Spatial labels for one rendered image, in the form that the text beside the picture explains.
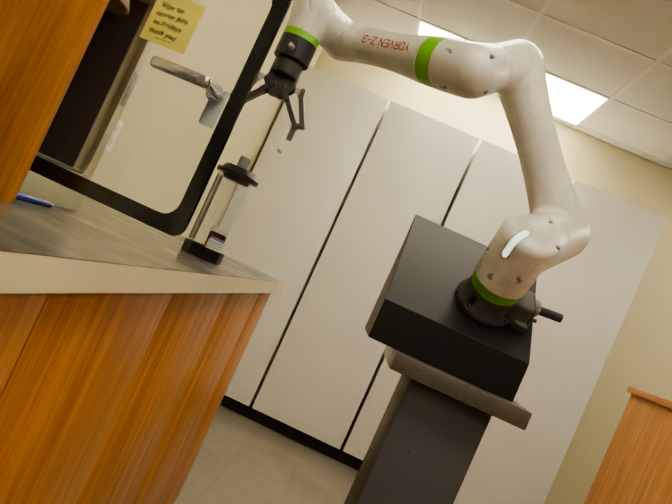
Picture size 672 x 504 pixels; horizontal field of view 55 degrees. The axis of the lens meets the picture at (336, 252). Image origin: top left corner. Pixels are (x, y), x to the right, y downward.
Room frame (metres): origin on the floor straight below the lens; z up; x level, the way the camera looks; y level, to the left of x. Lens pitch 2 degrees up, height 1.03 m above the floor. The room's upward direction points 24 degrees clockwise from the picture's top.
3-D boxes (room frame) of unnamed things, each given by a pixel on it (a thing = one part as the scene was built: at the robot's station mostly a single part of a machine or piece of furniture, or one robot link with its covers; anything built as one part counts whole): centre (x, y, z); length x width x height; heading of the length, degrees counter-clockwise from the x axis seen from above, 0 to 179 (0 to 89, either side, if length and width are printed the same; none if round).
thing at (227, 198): (1.59, 0.30, 1.06); 0.11 x 0.11 x 0.21
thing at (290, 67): (1.59, 0.30, 1.42); 0.08 x 0.07 x 0.09; 85
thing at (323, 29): (1.60, 0.29, 1.60); 0.13 x 0.11 x 0.14; 139
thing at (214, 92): (0.89, 0.29, 1.20); 0.10 x 0.05 x 0.03; 79
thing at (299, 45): (1.59, 0.30, 1.50); 0.12 x 0.09 x 0.06; 175
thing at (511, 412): (1.56, -0.38, 0.92); 0.32 x 0.32 x 0.04; 87
